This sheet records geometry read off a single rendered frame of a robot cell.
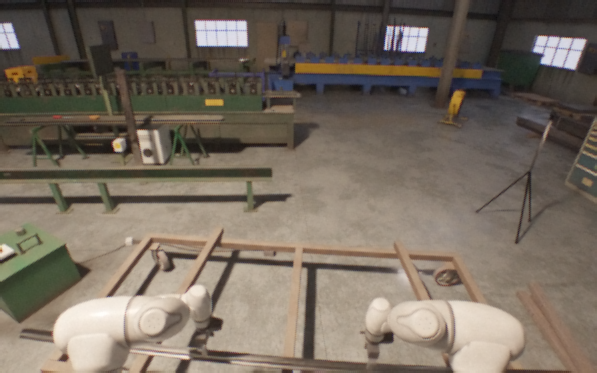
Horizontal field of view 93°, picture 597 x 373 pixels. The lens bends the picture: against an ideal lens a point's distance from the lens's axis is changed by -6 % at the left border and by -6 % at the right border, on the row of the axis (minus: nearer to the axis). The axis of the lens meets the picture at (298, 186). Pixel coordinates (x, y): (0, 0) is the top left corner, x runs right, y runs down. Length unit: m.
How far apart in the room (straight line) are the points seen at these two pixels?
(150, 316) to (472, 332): 0.79
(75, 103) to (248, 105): 2.67
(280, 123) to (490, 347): 4.43
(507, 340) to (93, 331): 1.02
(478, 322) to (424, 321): 0.14
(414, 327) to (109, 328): 0.75
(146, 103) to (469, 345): 5.01
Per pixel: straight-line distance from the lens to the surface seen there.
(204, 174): 3.36
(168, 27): 14.18
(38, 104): 6.11
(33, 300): 2.97
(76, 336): 0.97
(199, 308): 1.45
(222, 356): 1.79
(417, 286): 2.25
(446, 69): 9.04
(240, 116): 4.92
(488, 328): 0.91
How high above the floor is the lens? 1.89
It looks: 29 degrees down
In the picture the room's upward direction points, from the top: 2 degrees clockwise
